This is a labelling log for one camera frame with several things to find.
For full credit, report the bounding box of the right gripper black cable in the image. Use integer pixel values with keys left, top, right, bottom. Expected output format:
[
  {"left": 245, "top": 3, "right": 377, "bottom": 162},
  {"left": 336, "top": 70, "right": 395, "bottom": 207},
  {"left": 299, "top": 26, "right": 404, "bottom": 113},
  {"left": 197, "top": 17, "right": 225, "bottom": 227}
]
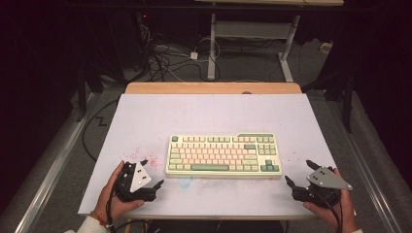
[{"left": 315, "top": 188, "right": 345, "bottom": 233}]

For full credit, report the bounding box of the wooden table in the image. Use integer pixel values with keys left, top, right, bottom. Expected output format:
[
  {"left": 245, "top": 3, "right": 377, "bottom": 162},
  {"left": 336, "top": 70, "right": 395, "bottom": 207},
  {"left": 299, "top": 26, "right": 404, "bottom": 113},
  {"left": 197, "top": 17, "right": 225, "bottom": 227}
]
[{"left": 85, "top": 82, "right": 348, "bottom": 221}]

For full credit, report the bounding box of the green and cream keyboard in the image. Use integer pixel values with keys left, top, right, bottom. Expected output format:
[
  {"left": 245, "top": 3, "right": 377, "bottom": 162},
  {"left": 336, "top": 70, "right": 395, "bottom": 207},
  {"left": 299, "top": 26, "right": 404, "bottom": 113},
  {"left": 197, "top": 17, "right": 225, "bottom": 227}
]
[{"left": 165, "top": 132, "right": 284, "bottom": 179}]

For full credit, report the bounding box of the white table cover board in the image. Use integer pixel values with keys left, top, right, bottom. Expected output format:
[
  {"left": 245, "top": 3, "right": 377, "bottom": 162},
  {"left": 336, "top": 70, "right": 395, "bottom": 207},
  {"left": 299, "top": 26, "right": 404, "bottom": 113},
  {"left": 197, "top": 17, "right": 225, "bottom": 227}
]
[{"left": 77, "top": 92, "right": 358, "bottom": 218}]

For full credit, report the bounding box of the tangle of floor cables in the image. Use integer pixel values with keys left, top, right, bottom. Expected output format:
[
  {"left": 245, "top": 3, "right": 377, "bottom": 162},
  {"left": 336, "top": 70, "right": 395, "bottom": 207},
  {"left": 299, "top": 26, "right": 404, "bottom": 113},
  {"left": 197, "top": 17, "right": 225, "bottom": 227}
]
[{"left": 139, "top": 22, "right": 222, "bottom": 83}]

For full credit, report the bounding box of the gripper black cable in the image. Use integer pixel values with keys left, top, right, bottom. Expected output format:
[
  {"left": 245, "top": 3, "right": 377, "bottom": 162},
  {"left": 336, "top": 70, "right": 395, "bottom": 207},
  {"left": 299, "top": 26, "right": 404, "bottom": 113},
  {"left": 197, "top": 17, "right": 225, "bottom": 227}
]
[
  {"left": 315, "top": 188, "right": 345, "bottom": 233},
  {"left": 105, "top": 171, "right": 129, "bottom": 233}
]

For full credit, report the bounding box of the person's right hand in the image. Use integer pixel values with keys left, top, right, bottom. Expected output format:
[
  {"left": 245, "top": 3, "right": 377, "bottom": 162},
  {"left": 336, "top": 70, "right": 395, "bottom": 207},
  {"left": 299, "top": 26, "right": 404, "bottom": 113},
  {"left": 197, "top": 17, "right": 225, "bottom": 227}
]
[{"left": 302, "top": 168, "right": 360, "bottom": 233}]

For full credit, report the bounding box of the aluminium floor rail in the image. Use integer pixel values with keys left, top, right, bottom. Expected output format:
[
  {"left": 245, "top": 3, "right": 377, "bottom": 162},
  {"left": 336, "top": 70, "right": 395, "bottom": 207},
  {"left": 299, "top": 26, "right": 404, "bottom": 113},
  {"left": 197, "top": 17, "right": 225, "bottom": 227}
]
[
  {"left": 14, "top": 91, "right": 101, "bottom": 233},
  {"left": 325, "top": 96, "right": 404, "bottom": 233}
]

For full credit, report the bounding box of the white metal frame desk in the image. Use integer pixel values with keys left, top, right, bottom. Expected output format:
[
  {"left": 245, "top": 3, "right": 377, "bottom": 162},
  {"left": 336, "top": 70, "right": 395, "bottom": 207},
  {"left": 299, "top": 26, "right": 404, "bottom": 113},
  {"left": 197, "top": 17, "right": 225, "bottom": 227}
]
[{"left": 193, "top": 0, "right": 345, "bottom": 83}]

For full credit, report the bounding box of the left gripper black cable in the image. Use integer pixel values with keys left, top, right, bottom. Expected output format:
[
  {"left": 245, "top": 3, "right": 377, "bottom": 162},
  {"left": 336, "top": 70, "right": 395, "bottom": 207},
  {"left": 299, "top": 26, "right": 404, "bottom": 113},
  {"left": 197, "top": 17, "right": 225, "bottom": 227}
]
[{"left": 105, "top": 171, "right": 129, "bottom": 233}]

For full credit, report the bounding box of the black floor cable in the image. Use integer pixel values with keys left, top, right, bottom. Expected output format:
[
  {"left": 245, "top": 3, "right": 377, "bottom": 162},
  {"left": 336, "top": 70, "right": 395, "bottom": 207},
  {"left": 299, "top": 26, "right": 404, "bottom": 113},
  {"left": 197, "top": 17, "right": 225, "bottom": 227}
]
[{"left": 81, "top": 98, "right": 120, "bottom": 163}]

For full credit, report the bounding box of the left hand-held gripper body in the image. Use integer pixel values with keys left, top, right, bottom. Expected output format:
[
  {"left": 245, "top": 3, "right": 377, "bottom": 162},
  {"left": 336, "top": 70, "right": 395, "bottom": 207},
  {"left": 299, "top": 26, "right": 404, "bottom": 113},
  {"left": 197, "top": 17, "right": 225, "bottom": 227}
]
[{"left": 115, "top": 160, "right": 157, "bottom": 204}]

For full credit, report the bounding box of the person's left hand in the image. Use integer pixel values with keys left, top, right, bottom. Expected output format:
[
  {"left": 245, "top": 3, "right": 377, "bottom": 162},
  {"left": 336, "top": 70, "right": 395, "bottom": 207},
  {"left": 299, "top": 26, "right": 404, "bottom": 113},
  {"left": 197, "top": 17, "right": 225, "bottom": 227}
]
[{"left": 93, "top": 160, "right": 146, "bottom": 224}]

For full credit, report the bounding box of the red wrist bracelet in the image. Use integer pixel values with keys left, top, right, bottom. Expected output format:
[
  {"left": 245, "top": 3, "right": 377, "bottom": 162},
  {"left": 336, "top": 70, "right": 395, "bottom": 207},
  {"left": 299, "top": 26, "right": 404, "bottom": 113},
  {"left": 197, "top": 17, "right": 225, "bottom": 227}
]
[{"left": 89, "top": 211, "right": 109, "bottom": 227}]

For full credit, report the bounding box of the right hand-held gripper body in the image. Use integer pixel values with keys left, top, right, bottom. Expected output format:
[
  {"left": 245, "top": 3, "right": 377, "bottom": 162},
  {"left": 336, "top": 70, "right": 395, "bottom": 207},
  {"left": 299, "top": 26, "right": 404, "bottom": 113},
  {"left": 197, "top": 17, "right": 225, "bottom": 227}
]
[{"left": 291, "top": 165, "right": 354, "bottom": 209}]

